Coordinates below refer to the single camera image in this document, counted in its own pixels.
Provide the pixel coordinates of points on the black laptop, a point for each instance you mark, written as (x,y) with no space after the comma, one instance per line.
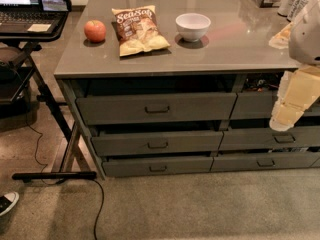
(16,16)

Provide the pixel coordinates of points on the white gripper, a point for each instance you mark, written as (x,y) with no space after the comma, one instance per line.
(306,39)

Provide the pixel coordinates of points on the sea salt chip bag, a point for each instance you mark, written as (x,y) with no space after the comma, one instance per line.
(138,30)

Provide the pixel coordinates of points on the red apple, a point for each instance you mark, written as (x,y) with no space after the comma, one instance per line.
(95,31)

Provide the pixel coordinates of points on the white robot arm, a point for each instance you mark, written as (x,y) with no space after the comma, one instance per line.
(304,35)

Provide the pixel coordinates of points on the white ceramic bowl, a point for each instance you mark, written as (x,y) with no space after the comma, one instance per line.
(192,26)

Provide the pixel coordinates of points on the yellow sticky note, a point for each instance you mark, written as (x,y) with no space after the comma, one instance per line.
(39,27)

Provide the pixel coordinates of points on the black smartphone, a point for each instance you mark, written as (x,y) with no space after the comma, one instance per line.
(55,5)

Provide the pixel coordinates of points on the black and white sneaker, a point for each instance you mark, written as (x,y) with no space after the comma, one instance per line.
(7,202)

